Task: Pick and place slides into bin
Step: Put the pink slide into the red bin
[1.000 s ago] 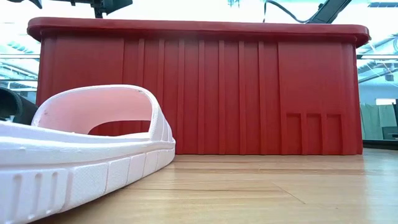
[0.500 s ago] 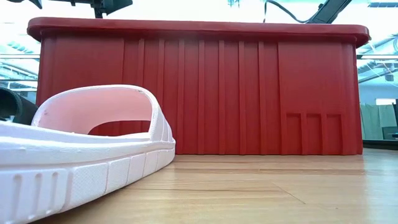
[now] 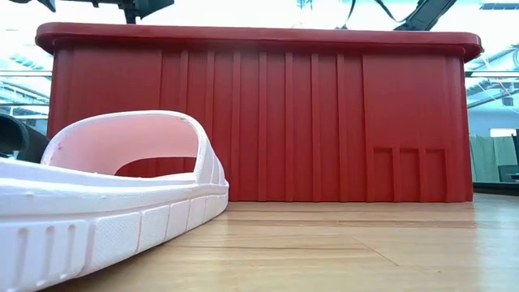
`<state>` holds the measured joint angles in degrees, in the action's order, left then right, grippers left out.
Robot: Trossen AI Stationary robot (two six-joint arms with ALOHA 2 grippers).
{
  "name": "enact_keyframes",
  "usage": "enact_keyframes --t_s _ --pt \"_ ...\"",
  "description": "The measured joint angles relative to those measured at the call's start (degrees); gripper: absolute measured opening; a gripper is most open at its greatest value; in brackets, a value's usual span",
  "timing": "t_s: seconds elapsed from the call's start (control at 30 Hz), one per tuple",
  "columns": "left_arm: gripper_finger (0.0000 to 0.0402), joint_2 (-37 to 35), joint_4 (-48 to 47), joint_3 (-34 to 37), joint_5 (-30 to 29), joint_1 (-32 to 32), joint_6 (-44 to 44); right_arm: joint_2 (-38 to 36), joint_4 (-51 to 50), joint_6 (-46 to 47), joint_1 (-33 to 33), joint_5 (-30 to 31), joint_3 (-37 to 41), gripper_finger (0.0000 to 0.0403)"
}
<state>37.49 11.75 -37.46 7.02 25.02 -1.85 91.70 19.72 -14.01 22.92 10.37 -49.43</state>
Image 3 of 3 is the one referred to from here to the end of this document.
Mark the red plastic bin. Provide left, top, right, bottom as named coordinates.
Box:
left=35, top=22, right=483, bottom=203

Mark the black slide sandal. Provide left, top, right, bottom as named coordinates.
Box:
left=0, top=113, right=51, bottom=164

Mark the grey green partition panel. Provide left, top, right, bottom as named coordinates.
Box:
left=470, top=135, right=519, bottom=183

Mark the pink slide sandal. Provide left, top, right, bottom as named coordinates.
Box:
left=0, top=109, right=230, bottom=292

